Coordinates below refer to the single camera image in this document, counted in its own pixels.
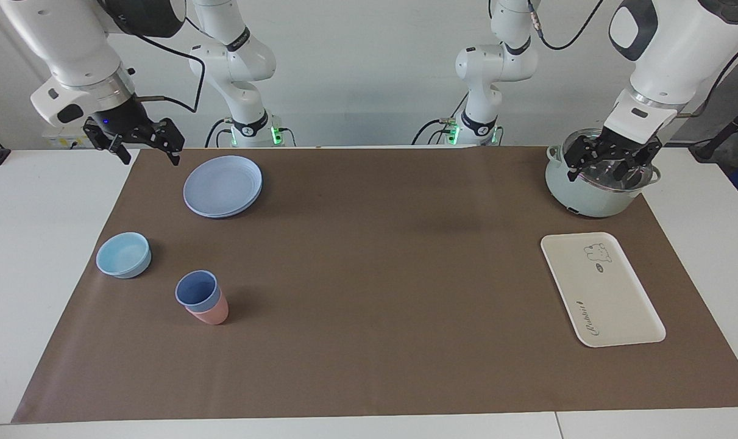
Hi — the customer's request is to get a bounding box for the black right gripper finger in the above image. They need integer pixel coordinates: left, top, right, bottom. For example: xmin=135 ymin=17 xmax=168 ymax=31
xmin=152 ymin=118 xmax=185 ymax=166
xmin=83 ymin=119 xmax=132 ymax=165

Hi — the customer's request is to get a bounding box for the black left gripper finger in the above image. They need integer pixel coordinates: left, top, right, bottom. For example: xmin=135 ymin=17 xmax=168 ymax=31
xmin=566 ymin=135 xmax=595 ymax=182
xmin=614 ymin=141 xmax=662 ymax=184

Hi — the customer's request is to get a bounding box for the blue ribbed cup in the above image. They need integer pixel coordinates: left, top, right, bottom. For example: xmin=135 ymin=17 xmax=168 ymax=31
xmin=175 ymin=270 xmax=223 ymax=313

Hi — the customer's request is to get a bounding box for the pink cup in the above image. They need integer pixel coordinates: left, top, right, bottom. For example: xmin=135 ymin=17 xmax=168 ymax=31
xmin=185 ymin=287 xmax=230 ymax=326

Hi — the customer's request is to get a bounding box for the cream tray with rabbit print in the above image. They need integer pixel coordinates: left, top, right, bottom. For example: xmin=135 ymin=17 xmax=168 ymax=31
xmin=540 ymin=232 xmax=667 ymax=348

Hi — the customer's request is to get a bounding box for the glass pot lid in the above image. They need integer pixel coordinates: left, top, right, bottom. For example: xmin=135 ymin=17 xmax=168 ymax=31
xmin=561 ymin=127 xmax=657 ymax=187

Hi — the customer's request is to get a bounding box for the white box with yellow label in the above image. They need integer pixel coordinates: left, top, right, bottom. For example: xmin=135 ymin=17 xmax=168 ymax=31
xmin=43 ymin=128 xmax=92 ymax=150

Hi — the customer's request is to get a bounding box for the pale green electric pot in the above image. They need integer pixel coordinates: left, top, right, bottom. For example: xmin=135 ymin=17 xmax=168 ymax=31
xmin=545 ymin=128 xmax=662 ymax=219

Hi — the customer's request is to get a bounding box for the black stand leg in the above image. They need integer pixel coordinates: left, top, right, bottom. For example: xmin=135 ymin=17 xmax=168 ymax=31
xmin=689 ymin=95 xmax=738 ymax=162

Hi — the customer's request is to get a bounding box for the lavender blue plate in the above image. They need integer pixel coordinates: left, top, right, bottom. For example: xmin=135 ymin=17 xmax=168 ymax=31
xmin=183 ymin=155 xmax=264 ymax=219

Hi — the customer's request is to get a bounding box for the light blue bowl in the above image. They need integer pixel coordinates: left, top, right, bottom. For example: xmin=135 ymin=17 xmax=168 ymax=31
xmin=96 ymin=232 xmax=152 ymax=279

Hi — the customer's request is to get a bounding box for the brown table mat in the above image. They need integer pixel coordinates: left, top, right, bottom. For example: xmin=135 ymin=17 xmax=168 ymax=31
xmin=11 ymin=146 xmax=738 ymax=424

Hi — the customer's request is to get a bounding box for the black right arm base cable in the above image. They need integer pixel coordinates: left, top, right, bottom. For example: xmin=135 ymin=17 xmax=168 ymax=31
xmin=204 ymin=118 xmax=232 ymax=148

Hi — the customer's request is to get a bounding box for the black arm base cable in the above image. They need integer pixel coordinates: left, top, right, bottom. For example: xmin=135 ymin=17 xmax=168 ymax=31
xmin=204 ymin=118 xmax=232 ymax=148
xmin=411 ymin=91 xmax=467 ymax=147

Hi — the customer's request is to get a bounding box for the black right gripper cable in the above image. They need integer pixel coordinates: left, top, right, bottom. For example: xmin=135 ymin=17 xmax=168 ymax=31
xmin=122 ymin=15 xmax=206 ymax=115

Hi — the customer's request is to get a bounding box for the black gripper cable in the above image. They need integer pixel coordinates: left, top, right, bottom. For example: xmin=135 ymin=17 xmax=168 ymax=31
xmin=527 ymin=0 xmax=738 ymax=120
xmin=122 ymin=15 xmax=206 ymax=115

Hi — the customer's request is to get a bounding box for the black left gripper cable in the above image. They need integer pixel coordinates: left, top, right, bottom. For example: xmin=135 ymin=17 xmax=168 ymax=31
xmin=527 ymin=0 xmax=738 ymax=120

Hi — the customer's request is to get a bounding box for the black left arm base cable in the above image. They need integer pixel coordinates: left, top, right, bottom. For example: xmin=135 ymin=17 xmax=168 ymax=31
xmin=411 ymin=91 xmax=467 ymax=147

